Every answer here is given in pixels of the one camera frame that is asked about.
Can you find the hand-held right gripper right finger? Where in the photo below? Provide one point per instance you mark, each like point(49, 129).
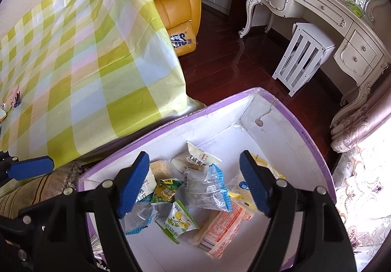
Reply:
point(255, 186)

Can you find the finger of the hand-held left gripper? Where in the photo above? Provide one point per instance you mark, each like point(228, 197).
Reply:
point(15, 229)
point(30, 168)

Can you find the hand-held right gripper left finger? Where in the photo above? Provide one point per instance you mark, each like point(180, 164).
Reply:
point(134, 186)

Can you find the small cream snack packet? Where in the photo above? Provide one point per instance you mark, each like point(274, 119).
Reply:
point(148, 185)

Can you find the clear cake packet yellow edges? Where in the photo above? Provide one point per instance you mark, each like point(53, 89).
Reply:
point(265, 164)

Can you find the clear brown cracker packet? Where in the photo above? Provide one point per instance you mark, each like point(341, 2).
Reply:
point(160, 169)

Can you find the dark green snack packet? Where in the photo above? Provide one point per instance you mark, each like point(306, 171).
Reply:
point(165, 192)

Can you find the purple rimmed cardboard box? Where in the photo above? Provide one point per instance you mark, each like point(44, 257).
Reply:
point(275, 143)

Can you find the clear snack packet blue edges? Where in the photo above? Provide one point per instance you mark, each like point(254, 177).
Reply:
point(204, 192)

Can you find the orange label snack packet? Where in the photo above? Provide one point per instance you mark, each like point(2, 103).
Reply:
point(220, 229)

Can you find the green yellow snack packet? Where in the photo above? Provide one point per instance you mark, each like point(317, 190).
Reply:
point(178, 221)

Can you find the cream snack packet red logo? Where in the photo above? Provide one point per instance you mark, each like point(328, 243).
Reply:
point(195, 160)

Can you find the pink snack packet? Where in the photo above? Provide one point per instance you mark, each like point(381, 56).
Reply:
point(13, 96)

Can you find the green checked plastic tablecloth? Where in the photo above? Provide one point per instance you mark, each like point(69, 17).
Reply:
point(91, 61)

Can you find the white slatted stool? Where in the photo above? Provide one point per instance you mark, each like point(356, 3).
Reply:
point(302, 55)

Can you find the blue printed plastic bag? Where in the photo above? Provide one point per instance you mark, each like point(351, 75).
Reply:
point(180, 38)

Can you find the yellow leather armchair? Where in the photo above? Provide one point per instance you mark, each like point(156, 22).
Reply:
point(177, 0)

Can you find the white ornate dressing table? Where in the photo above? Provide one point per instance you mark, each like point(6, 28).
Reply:
point(320, 6)

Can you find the small green object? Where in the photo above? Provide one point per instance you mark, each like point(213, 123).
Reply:
point(354, 7)

